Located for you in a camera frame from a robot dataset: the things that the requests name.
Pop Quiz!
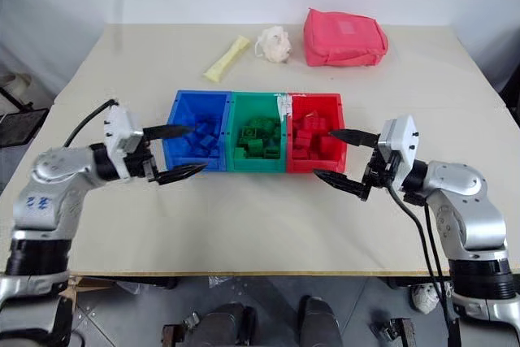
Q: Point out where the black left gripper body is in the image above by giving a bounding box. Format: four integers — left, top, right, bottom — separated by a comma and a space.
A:
121, 138, 163, 181

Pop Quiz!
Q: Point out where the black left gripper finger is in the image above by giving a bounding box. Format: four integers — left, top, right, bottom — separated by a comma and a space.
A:
141, 124, 195, 141
148, 163, 210, 186

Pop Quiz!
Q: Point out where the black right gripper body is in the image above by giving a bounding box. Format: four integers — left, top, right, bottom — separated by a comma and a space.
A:
362, 146, 402, 190

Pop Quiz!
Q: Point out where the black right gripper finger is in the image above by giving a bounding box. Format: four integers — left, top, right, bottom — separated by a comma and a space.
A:
327, 128, 382, 148
312, 167, 374, 203

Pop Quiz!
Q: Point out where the blue plastic bin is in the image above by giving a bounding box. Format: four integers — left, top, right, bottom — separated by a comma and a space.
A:
161, 89, 235, 173

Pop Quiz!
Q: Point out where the red plastic bin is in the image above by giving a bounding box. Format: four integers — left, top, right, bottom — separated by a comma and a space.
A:
285, 93, 349, 176

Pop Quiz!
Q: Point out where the green plastic bin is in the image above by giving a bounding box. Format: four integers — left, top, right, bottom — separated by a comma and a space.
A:
226, 91, 290, 173

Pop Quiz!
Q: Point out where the white tape strip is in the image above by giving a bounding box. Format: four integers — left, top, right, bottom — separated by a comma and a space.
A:
275, 93, 293, 123

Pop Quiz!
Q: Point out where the pale yellow tube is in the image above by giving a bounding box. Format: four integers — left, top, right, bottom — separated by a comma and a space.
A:
203, 35, 251, 82

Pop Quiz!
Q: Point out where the pink fabric bag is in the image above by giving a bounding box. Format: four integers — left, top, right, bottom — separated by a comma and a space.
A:
303, 7, 390, 67

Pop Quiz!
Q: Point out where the clear plastic bag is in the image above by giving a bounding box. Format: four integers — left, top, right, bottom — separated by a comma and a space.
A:
208, 276, 241, 292

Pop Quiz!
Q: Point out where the white mesh bath sponge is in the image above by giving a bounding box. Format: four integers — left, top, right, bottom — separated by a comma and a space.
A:
254, 25, 293, 63

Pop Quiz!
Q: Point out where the black mesh basket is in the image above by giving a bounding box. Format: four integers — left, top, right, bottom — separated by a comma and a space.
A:
0, 107, 50, 147

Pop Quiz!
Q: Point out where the brown cardboard box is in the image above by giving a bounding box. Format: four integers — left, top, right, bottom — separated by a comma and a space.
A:
59, 275, 119, 300

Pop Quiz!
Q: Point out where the black stand rod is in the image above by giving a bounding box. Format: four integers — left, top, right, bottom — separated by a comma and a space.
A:
0, 86, 37, 112

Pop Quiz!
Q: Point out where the dark rounded shape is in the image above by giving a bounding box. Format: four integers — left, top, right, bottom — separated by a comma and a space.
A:
298, 297, 342, 347
194, 302, 257, 347

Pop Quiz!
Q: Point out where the white round object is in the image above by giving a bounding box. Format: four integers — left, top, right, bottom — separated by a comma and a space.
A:
2, 72, 32, 92

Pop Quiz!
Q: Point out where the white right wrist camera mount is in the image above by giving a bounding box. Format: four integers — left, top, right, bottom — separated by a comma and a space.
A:
377, 114, 420, 170

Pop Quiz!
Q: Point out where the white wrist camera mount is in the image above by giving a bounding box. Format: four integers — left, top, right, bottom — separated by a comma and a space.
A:
103, 106, 144, 161
377, 114, 420, 170

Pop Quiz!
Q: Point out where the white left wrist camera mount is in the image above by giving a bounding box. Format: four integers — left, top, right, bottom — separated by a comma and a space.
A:
103, 106, 144, 161

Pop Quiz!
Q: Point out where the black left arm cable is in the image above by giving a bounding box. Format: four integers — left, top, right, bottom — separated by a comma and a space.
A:
63, 98, 119, 148

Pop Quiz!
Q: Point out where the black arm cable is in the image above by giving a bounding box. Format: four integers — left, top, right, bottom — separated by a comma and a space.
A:
423, 200, 450, 307
388, 182, 462, 347
63, 98, 119, 148

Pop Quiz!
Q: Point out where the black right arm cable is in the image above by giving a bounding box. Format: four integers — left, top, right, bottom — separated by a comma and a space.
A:
423, 200, 450, 307
388, 182, 462, 347

